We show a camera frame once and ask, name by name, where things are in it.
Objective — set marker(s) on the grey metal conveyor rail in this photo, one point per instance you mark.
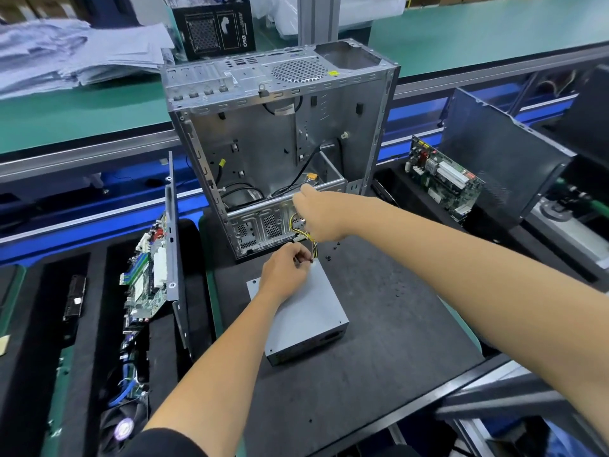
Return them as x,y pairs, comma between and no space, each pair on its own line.
86,157

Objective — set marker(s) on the person's left hand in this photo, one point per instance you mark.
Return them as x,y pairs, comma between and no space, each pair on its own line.
284,271

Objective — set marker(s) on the black cooler fan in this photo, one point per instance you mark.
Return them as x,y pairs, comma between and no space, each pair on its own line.
122,428

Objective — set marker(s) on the grey metal post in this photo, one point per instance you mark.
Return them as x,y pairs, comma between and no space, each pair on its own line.
319,19

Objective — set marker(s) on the large black metal panel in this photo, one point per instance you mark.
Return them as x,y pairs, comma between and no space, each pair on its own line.
509,157

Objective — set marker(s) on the person's right hand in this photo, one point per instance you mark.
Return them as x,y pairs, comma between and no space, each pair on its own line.
322,212

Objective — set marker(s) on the grey round metal part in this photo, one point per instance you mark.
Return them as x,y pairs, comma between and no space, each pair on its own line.
559,211

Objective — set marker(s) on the black foam tray with slots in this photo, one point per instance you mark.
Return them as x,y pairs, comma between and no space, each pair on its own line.
57,376

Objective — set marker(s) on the dark grey case side panel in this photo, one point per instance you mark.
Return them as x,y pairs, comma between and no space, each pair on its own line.
176,257

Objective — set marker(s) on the clear plastic bag pile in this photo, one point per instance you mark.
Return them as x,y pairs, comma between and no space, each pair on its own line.
362,9

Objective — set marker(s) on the green motherboard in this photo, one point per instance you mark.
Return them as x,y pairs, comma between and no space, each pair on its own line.
147,276

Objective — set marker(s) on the grey power supply unit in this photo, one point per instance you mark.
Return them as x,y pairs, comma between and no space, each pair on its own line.
300,314

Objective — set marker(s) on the black foam work mat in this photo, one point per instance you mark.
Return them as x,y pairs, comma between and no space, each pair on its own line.
400,347

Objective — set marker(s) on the person's black clothing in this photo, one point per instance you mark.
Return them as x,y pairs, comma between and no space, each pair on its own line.
162,444

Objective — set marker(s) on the green board with white parts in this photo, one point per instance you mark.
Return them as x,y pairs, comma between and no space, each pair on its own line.
444,178

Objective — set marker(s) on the silver metal computer case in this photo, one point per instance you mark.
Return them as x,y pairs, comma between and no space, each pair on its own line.
276,138

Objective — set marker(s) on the silver power supply unit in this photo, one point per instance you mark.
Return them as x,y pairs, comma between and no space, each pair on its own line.
309,345

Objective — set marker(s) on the stack of grey paper sheets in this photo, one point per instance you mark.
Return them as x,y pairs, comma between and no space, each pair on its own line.
81,57

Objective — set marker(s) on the small black rectangular component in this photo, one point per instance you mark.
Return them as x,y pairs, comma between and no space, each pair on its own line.
75,295

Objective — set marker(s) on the black foam tray with recess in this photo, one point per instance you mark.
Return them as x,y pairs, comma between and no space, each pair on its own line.
519,257

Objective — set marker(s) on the person's left forearm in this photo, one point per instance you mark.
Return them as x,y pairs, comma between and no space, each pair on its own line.
209,376

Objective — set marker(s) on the black cardboard box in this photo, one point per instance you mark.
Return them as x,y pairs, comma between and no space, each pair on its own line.
214,31

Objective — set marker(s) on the person's right forearm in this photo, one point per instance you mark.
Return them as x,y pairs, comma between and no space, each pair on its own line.
495,300

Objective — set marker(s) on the long green memory strip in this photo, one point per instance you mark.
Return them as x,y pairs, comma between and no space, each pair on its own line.
9,300
59,400

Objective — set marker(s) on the green conveyor belt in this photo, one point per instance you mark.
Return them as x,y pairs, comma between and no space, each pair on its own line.
86,119

